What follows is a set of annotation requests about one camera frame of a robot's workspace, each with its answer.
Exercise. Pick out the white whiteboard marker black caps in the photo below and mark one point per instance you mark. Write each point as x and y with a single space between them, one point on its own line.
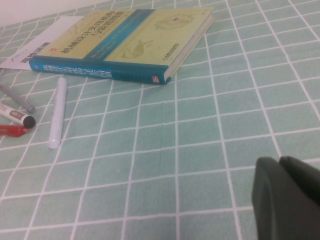
15 115

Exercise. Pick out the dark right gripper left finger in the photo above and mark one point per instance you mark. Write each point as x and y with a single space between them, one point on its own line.
282 207

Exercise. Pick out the green checked tablecloth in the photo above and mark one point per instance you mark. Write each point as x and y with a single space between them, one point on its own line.
200 125

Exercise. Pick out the grey slim pen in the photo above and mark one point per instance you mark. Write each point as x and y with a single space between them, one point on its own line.
17 98

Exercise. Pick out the all white marker pen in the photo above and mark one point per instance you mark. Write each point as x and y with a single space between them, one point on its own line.
58 107

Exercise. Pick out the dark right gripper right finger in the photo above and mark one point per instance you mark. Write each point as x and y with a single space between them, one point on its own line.
305 178

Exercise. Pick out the white booklet with black print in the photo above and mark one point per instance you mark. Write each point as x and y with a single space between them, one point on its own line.
37 42

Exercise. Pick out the yellow and teal hardcover book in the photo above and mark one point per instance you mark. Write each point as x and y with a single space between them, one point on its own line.
112 37

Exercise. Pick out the red gel pen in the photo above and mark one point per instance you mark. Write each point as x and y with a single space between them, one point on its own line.
12 130

